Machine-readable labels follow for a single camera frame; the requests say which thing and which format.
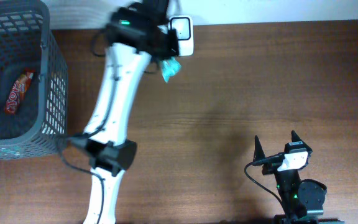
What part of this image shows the teal wet wipes packet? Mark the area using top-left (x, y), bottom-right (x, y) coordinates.
top-left (160, 57), bottom-right (181, 83)

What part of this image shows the dark grey plastic basket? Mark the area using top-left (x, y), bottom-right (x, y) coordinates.
top-left (0, 1), bottom-right (68, 160)

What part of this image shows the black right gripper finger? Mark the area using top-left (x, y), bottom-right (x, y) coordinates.
top-left (291, 130), bottom-right (311, 152)
top-left (253, 135), bottom-right (265, 162)

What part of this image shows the orange chocolate bar wrapper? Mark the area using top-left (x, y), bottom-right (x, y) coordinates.
top-left (4, 69), bottom-right (35, 114)

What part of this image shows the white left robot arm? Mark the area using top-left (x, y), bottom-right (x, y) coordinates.
top-left (68, 0), bottom-right (180, 223)

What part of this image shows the white barcode scanner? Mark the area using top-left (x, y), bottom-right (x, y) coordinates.
top-left (168, 15), bottom-right (194, 57)

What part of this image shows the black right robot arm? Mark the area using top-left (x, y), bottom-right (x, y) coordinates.
top-left (244, 131), bottom-right (343, 224)

